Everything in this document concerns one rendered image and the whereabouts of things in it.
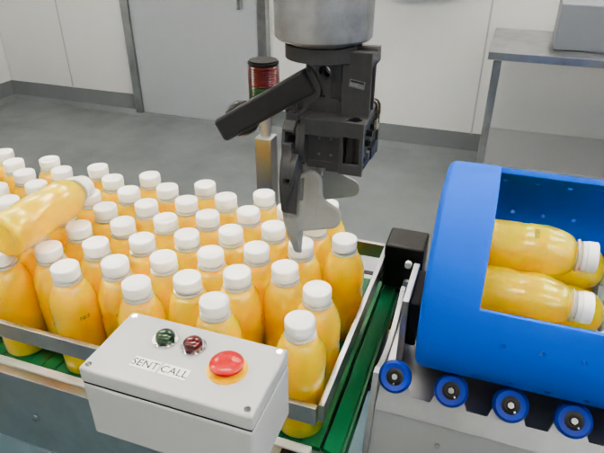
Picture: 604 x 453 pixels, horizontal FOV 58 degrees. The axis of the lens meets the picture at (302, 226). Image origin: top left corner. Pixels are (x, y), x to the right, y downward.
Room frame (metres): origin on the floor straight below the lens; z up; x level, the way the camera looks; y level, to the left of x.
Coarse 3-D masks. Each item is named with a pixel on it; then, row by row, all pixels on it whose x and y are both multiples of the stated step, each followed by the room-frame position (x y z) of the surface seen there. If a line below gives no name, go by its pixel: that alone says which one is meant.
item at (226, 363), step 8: (224, 352) 0.44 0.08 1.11; (232, 352) 0.44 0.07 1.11; (216, 360) 0.43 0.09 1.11; (224, 360) 0.42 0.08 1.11; (232, 360) 0.42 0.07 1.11; (240, 360) 0.43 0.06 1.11; (216, 368) 0.42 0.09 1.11; (224, 368) 0.41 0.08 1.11; (232, 368) 0.41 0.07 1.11; (240, 368) 0.42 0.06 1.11; (224, 376) 0.41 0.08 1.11
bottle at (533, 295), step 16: (496, 272) 0.56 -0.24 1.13; (512, 272) 0.56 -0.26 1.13; (528, 272) 0.56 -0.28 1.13; (496, 288) 0.54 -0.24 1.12; (512, 288) 0.54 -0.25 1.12; (528, 288) 0.53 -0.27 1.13; (544, 288) 0.53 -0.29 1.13; (560, 288) 0.53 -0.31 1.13; (496, 304) 0.53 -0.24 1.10; (512, 304) 0.53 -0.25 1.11; (528, 304) 0.52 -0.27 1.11; (544, 304) 0.52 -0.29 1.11; (560, 304) 0.52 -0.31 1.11; (576, 304) 0.52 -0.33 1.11; (544, 320) 0.51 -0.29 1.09; (560, 320) 0.51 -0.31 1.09
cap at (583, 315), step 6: (582, 294) 0.53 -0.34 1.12; (588, 294) 0.53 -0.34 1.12; (582, 300) 0.52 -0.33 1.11; (588, 300) 0.52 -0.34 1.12; (594, 300) 0.52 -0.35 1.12; (582, 306) 0.52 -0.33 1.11; (588, 306) 0.52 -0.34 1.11; (594, 306) 0.51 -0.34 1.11; (582, 312) 0.51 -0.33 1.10; (588, 312) 0.51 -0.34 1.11; (576, 318) 0.52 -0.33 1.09; (582, 318) 0.51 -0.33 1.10; (588, 318) 0.51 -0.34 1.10
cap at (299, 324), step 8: (296, 312) 0.54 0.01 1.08; (304, 312) 0.54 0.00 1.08; (288, 320) 0.53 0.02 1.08; (296, 320) 0.53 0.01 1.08; (304, 320) 0.53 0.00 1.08; (312, 320) 0.53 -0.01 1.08; (288, 328) 0.52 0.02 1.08; (296, 328) 0.51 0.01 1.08; (304, 328) 0.51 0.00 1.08; (312, 328) 0.52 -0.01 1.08; (296, 336) 0.51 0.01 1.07; (304, 336) 0.51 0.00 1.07
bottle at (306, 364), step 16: (288, 336) 0.52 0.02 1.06; (288, 352) 0.51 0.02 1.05; (304, 352) 0.51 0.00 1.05; (320, 352) 0.52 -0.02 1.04; (288, 368) 0.50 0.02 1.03; (304, 368) 0.50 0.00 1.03; (320, 368) 0.51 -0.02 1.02; (304, 384) 0.50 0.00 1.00; (320, 384) 0.51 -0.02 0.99; (304, 400) 0.50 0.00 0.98; (288, 432) 0.50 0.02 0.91; (304, 432) 0.50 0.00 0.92
